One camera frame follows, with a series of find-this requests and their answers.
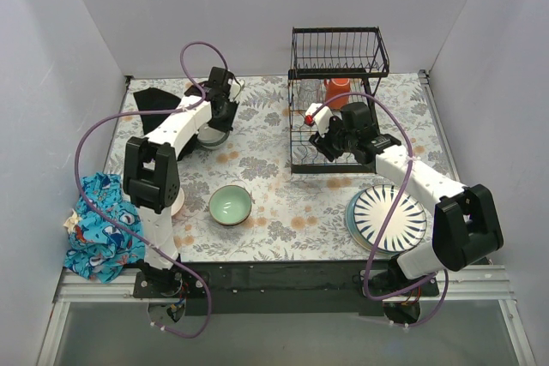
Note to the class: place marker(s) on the black cloth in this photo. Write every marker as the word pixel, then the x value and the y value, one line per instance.
pixel 154 99

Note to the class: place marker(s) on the green celadon bowl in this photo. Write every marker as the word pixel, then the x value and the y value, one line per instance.
pixel 230 205

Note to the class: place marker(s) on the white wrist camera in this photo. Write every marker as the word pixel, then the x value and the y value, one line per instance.
pixel 236 87
pixel 322 121

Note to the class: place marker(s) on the white bowl stack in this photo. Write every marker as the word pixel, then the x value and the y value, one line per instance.
pixel 211 138

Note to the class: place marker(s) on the orange ceramic mug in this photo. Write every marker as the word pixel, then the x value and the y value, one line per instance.
pixel 336 90

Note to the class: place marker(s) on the blue patterned cloth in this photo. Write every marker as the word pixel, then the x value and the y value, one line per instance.
pixel 97 249

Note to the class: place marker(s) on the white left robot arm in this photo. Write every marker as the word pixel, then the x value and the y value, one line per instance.
pixel 151 178

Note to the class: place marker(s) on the cream pink bowl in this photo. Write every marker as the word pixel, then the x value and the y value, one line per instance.
pixel 178 203

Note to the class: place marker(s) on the black wire dish rack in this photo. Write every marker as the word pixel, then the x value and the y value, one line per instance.
pixel 340 65

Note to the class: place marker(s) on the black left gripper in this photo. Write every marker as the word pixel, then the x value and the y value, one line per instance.
pixel 221 117

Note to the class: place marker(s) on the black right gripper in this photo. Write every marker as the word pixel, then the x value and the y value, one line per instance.
pixel 325 143

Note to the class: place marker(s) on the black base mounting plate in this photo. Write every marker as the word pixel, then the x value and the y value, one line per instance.
pixel 262 287

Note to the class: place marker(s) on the floral table mat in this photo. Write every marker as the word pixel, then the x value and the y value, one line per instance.
pixel 294 216

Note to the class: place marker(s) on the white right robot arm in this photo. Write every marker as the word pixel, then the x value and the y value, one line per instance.
pixel 462 221

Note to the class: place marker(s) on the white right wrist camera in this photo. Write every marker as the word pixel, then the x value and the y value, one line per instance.
pixel 322 121

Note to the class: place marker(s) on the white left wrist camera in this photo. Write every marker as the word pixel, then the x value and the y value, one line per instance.
pixel 236 87

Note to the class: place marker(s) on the clear faceted glass tumbler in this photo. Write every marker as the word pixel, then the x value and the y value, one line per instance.
pixel 309 92

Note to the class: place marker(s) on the blue striped white plate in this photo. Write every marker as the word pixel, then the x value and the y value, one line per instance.
pixel 413 217

